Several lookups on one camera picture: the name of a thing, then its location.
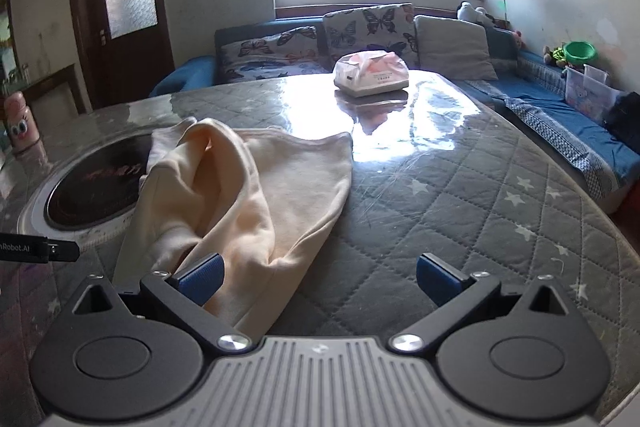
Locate pink bottle with eyes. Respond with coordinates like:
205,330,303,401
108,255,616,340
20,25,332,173
4,91,41,152

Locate grey cushion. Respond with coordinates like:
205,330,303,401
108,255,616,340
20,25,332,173
414,14,499,82

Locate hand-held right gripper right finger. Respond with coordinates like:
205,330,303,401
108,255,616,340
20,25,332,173
390,252,576,354

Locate green plastic basin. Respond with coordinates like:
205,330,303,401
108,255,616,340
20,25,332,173
563,41,599,66

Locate square butterfly print cushion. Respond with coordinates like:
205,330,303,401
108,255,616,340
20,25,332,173
322,3,421,70

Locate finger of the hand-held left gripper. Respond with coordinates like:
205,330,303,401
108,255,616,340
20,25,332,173
47,240,81,262

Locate clear storage box bear print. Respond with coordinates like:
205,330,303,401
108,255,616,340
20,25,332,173
565,66,623,124

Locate panda plush toy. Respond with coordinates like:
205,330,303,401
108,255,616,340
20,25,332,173
456,1,496,28

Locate black backpack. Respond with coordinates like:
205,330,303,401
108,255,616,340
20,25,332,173
602,91,640,142

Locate small clear plastic box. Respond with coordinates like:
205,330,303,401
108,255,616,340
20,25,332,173
583,64,609,86

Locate long butterfly print cushion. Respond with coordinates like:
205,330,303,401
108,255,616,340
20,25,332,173
218,29,331,85

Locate round turntable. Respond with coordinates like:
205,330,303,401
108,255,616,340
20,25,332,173
17,132,156,253

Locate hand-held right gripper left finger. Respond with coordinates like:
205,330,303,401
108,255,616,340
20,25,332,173
70,252,253,354

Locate dark wooden door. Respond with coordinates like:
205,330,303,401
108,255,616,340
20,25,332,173
66,0,175,110

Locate green and brown plush toys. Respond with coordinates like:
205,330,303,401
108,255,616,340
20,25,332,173
542,44,568,68

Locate cream long-sleeved garment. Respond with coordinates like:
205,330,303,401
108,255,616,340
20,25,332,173
112,117,354,338

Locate pink and white tissue pack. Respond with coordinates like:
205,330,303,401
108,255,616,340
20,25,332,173
333,49,410,98

